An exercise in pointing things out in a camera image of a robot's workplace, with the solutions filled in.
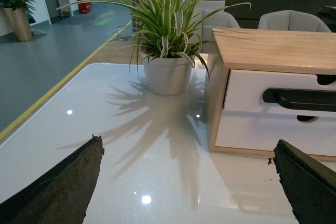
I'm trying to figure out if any white lower drawer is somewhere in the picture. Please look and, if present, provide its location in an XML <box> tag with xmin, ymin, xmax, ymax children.
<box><xmin>215</xmin><ymin>110</ymin><xmax>335</xmax><ymax>156</ymax></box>

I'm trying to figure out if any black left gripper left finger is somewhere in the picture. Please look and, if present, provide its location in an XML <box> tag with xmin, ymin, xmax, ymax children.
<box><xmin>1</xmin><ymin>136</ymin><xmax>104</xmax><ymax>223</ymax></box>

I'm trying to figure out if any green plant in gold planter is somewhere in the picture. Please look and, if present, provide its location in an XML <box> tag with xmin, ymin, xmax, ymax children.
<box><xmin>1</xmin><ymin>0</ymin><xmax>34</xmax><ymax>42</ymax></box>

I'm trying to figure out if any dark reception counter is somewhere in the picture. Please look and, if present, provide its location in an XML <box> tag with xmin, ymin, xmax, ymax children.
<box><xmin>225</xmin><ymin>0</ymin><xmax>335</xmax><ymax>29</ymax></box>

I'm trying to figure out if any wooden drawer cabinet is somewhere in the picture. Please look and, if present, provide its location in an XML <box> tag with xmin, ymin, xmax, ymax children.
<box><xmin>204</xmin><ymin>28</ymin><xmax>335</xmax><ymax>161</ymax></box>

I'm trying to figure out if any white drawer black handle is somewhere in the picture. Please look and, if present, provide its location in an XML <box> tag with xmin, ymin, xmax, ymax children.
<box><xmin>223</xmin><ymin>70</ymin><xmax>335</xmax><ymax>118</ymax></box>

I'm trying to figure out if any red fire extinguisher box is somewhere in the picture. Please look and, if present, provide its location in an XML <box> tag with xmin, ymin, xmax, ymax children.
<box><xmin>77</xmin><ymin>0</ymin><xmax>91</xmax><ymax>14</ymax></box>

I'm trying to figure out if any spider plant in white pot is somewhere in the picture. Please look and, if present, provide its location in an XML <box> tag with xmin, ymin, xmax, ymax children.
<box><xmin>56</xmin><ymin>0</ymin><xmax>252</xmax><ymax>97</ymax></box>

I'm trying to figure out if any grey armchair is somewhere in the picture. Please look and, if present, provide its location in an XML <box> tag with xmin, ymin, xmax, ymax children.
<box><xmin>258</xmin><ymin>10</ymin><xmax>332</xmax><ymax>33</ymax></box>
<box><xmin>195</xmin><ymin>10</ymin><xmax>240</xmax><ymax>54</ymax></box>

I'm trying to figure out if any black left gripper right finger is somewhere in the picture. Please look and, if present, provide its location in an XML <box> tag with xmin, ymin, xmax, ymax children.
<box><xmin>273</xmin><ymin>140</ymin><xmax>335</xmax><ymax>223</ymax></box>

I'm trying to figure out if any grey armchair right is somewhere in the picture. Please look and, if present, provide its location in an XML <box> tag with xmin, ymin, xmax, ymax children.
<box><xmin>258</xmin><ymin>10</ymin><xmax>332</xmax><ymax>33</ymax></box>

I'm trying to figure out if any grey armchair left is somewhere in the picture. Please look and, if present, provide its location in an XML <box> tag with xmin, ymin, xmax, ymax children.
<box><xmin>195</xmin><ymin>10</ymin><xmax>240</xmax><ymax>54</ymax></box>

